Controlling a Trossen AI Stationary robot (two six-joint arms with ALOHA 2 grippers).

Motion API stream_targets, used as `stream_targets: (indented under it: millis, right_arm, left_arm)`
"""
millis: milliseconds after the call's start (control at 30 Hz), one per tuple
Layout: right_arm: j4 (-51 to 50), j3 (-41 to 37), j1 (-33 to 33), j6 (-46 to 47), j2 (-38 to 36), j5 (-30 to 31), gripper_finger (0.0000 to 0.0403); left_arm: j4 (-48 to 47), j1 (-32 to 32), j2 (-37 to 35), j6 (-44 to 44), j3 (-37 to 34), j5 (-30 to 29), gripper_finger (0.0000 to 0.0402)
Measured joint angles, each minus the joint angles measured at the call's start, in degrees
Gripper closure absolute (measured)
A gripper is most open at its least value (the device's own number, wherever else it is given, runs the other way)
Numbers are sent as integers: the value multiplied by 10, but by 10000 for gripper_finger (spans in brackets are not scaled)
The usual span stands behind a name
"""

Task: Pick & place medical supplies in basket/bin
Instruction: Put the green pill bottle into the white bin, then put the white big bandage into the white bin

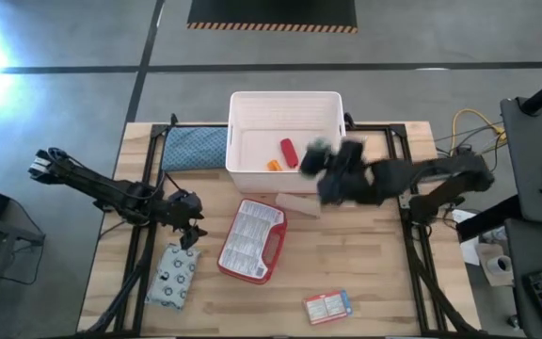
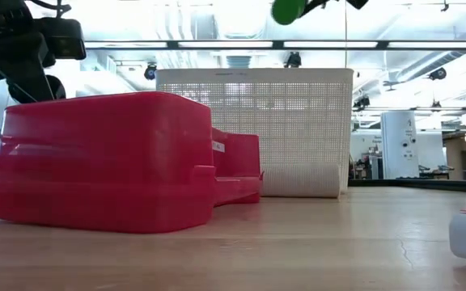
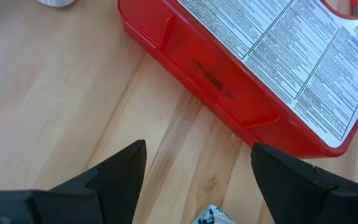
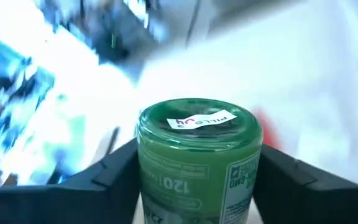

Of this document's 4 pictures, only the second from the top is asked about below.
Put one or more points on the black ceiling spotlight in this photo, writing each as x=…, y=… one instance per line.
x=150, y=72
x=361, y=102
x=293, y=60
x=437, y=74

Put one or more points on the black table edge rail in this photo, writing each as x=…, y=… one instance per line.
x=419, y=185

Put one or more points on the black overhead frame beam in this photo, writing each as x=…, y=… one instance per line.
x=225, y=44

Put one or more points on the small red plastic bin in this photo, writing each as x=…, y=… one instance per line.
x=237, y=169

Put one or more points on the large red plastic bin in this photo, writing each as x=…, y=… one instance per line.
x=103, y=161

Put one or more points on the white round pillar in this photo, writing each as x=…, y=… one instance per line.
x=399, y=141

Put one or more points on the green capped bottle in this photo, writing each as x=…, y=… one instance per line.
x=287, y=10

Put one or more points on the white perforated plastic basket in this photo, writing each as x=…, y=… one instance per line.
x=273, y=117

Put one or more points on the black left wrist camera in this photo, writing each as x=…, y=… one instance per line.
x=63, y=38

